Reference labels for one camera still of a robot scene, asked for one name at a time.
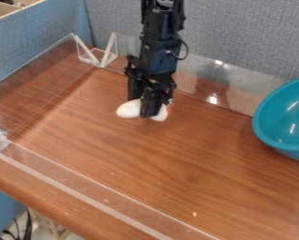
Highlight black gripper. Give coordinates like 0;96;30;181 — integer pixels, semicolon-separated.
124;54;176;118

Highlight white plush mushroom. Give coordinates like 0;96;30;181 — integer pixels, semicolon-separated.
116;98;168;122

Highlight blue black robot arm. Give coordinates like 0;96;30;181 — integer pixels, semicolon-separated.
125;0;186;118

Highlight blue plastic bowl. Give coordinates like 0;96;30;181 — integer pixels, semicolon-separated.
251;78;299;160

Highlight clear acrylic back barrier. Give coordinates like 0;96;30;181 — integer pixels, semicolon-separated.
100;32;289;116

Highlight clear acrylic barrier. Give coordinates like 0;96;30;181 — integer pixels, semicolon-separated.
0;35;78;139
100;32;289;116
0;141;218;240

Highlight clear acrylic left barrier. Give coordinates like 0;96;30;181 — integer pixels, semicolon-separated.
0;35;78;139

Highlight blue partition with wooden top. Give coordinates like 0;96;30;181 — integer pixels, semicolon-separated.
0;0;90;81

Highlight clear acrylic front barrier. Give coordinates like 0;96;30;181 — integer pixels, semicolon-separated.
0;141;218;240

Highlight clear acrylic corner bracket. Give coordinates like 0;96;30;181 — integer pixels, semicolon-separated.
70;32;118;68

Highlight black cables under table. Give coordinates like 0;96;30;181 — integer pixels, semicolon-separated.
0;208;34;240

